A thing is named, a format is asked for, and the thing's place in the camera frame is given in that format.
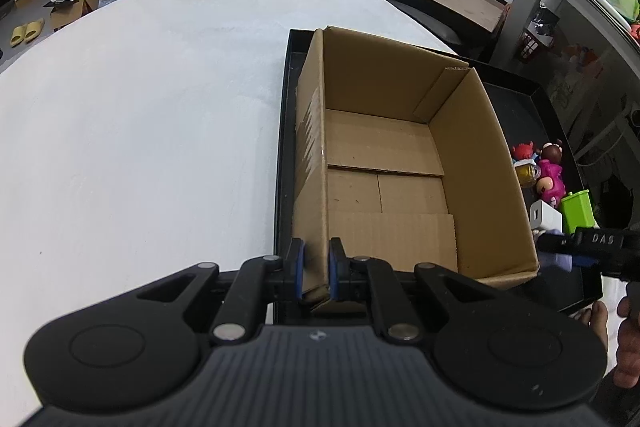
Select green hexagonal box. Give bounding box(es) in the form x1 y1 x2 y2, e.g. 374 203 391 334
560 190 598 234

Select white small box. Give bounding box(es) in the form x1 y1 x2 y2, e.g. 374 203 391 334
529 199 563 232

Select pink doll figure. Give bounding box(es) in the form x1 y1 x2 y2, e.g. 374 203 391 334
536 141 566 208

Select brown cardboard box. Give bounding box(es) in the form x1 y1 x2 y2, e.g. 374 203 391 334
292 27 538 303

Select purple cube toy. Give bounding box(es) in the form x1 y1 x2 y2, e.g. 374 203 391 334
533 229 573 273

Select red devil figure bottle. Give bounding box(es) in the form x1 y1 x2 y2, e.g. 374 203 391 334
511 141 541 188

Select person right hand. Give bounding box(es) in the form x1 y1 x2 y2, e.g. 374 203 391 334
574 297 640 389

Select black shallow tray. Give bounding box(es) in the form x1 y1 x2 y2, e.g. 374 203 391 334
271 28 604 327

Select glass top desk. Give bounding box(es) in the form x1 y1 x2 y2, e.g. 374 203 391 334
491 0 639 231

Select cardboard box on floor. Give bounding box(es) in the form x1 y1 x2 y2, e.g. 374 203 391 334
44 0 100 31

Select yellow slippers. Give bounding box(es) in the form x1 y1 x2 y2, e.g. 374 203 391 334
10 18 44 48

